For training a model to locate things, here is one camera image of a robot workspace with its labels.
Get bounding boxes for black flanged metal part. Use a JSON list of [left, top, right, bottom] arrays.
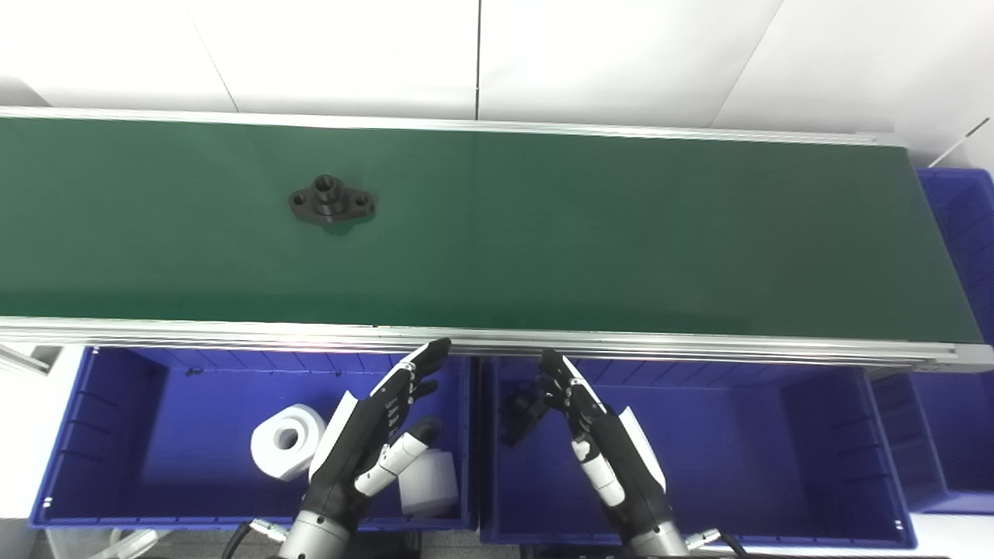
[[289, 175, 377, 228]]

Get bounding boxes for white cylinder part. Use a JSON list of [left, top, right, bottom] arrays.
[[398, 449, 460, 519]]

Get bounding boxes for black robot torso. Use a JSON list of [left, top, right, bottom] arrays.
[[520, 545, 950, 559]]

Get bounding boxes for empty blue plastic bin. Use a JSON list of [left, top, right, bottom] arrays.
[[870, 167, 994, 516]]

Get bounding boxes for blue bin with black parts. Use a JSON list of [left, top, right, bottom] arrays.
[[479, 356, 918, 549]]

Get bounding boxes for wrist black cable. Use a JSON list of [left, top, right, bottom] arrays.
[[221, 519, 293, 559], [686, 528, 748, 557]]

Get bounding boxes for blue bin with white parts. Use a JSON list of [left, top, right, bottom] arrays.
[[30, 345, 477, 533]]

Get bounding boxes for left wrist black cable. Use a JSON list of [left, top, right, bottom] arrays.
[[221, 519, 293, 559]]

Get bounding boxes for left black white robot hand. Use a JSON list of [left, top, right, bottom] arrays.
[[299, 338, 453, 523]]

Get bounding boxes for white ring-shaped part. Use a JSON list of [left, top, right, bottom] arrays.
[[250, 404, 328, 482]]

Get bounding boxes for black part in bin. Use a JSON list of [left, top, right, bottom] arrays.
[[503, 388, 554, 448]]

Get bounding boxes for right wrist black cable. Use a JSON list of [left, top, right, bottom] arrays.
[[686, 528, 748, 557]]

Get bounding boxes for green conveyor belt aluminium frame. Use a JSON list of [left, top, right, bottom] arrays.
[[0, 106, 994, 375]]

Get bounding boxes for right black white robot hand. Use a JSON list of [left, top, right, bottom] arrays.
[[536, 348, 677, 536]]

